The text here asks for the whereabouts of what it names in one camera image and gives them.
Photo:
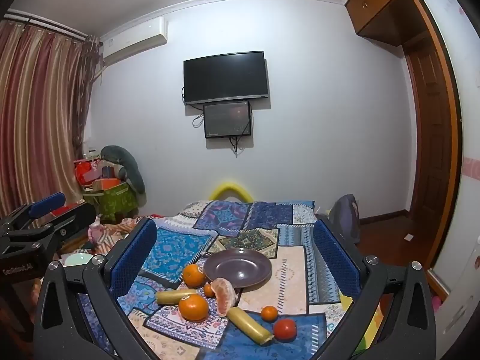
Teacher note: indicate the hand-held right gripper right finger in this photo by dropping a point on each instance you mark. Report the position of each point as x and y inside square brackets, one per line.
[335, 257]

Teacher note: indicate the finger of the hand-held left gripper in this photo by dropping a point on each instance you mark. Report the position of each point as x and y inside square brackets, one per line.
[77, 215]
[47, 204]

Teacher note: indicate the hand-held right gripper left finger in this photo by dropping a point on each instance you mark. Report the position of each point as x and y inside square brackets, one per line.
[137, 255]

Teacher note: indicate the corn cob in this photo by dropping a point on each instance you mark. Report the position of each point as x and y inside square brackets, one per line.
[174, 296]
[249, 325]

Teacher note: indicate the large plain orange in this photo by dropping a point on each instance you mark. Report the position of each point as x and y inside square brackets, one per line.
[194, 275]

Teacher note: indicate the large orange with sticker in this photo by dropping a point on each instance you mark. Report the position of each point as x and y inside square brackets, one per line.
[193, 307]

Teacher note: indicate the small tangerine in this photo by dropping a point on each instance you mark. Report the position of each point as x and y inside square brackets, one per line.
[269, 313]
[208, 291]

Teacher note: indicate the red tomato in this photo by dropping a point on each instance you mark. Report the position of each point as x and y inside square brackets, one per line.
[285, 330]

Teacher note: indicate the garlic bulb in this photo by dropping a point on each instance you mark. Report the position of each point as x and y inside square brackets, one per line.
[225, 296]

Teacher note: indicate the purple plate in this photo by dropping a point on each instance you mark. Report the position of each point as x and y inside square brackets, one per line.
[238, 268]

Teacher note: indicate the red flat box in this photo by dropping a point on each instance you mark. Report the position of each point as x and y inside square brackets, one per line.
[69, 207]

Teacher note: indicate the pink toy figure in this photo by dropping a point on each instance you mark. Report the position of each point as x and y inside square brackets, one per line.
[96, 232]

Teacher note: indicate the orange striped bedding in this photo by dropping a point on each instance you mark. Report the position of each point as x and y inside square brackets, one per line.
[120, 232]

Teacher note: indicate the pile of red boxes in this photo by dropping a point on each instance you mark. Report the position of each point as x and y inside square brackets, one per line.
[88, 174]

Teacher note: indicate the grey backpack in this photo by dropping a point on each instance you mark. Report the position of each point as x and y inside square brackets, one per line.
[345, 213]

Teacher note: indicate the pale green round bowl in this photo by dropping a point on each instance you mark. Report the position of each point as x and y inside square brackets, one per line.
[78, 260]

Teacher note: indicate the patchwork patterned blanket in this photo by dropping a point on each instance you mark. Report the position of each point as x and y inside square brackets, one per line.
[292, 285]

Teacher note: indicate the striped red-beige curtain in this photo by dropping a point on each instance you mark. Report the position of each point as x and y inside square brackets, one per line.
[33, 120]

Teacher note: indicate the brown wooden door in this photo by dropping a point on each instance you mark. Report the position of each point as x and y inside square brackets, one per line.
[431, 131]

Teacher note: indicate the small black monitor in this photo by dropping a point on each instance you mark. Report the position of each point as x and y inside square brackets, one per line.
[227, 120]

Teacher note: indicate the pink heart sticker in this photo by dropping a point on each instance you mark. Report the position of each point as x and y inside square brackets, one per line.
[471, 167]

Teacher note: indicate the white air conditioner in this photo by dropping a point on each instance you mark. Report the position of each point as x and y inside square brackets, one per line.
[135, 41]

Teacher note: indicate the white sliding wardrobe door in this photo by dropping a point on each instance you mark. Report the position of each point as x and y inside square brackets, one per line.
[465, 120]

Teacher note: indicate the wooden overhead cabinet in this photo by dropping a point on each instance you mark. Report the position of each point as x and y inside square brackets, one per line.
[378, 3]

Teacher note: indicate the black wall television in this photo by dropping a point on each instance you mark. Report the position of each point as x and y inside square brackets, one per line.
[226, 77]

